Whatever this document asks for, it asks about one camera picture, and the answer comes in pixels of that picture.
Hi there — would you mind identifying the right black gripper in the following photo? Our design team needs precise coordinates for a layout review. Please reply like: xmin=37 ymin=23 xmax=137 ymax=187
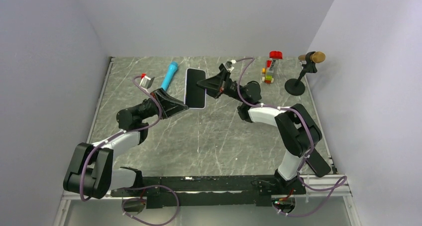
xmin=195 ymin=70 xmax=246 ymax=104

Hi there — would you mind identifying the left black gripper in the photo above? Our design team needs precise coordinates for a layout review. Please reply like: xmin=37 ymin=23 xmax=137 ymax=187
xmin=135 ymin=88 xmax=191 ymax=121

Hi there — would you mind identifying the phone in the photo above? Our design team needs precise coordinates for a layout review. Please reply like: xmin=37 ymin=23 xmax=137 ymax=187
xmin=184 ymin=68 xmax=206 ymax=109

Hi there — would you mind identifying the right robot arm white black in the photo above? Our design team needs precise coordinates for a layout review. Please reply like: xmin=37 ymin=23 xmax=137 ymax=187
xmin=197 ymin=66 xmax=331 ymax=194

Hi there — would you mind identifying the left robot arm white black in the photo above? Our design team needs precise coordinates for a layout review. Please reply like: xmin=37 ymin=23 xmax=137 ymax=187
xmin=63 ymin=88 xmax=189 ymax=201

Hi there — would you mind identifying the blue toy microphone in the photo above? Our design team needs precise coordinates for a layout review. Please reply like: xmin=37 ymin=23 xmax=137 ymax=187
xmin=161 ymin=61 xmax=178 ymax=91

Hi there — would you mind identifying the colourful toy brick stack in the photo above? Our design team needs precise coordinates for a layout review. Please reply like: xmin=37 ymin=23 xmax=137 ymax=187
xmin=262 ymin=51 xmax=283 ymax=84

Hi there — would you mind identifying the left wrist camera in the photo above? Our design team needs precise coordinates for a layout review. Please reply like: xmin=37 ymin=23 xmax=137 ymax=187
xmin=139 ymin=73 xmax=155 ymax=90

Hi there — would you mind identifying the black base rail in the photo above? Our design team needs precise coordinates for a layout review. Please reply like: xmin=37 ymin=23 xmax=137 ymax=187
xmin=111 ymin=175 xmax=306 ymax=209

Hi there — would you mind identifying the aluminium frame rail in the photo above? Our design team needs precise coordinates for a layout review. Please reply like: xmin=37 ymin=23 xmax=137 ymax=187
xmin=301 ymin=174 xmax=352 ymax=197

